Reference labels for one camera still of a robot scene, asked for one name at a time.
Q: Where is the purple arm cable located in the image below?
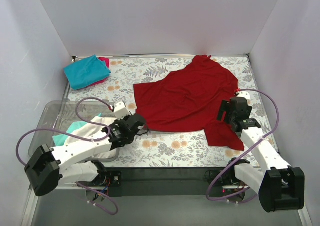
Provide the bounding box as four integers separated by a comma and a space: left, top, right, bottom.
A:
15, 97, 119, 215
206, 88, 279, 201

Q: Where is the clear plastic bin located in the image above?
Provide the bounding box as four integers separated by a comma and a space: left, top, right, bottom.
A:
28, 100, 114, 156

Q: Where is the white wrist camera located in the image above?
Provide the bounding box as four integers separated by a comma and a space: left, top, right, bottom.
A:
235, 89, 251, 100
109, 101, 131, 119

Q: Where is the light teal t shirt in bin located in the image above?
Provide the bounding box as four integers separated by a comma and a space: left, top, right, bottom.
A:
52, 112, 103, 146

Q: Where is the aluminium frame rail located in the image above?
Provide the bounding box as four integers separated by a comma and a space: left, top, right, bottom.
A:
20, 184, 90, 225

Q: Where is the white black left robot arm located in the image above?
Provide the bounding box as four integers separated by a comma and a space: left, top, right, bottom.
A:
24, 114, 146, 196

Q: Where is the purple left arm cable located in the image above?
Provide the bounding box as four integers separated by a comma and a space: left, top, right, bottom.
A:
15, 97, 119, 215

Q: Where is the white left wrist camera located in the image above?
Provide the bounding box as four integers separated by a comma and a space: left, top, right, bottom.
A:
109, 101, 131, 119

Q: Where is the white t shirt in bin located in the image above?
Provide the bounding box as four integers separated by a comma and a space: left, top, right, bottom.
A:
67, 115, 119, 162

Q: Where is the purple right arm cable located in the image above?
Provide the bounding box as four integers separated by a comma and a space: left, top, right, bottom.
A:
206, 88, 279, 201

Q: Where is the folded teal t shirt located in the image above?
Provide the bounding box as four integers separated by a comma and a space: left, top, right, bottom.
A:
63, 55, 111, 90

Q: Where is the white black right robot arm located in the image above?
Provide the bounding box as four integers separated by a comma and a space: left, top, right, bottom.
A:
206, 96, 305, 212

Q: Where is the dark red t shirt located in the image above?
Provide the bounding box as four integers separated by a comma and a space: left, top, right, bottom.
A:
133, 55, 244, 151

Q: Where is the folded pink t shirt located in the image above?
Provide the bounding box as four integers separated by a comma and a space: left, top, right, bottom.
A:
91, 57, 110, 86

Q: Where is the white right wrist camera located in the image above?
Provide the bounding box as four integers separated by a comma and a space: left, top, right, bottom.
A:
235, 89, 251, 100

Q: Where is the floral patterned table mat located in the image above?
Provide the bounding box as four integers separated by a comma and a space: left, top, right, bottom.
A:
54, 56, 271, 167

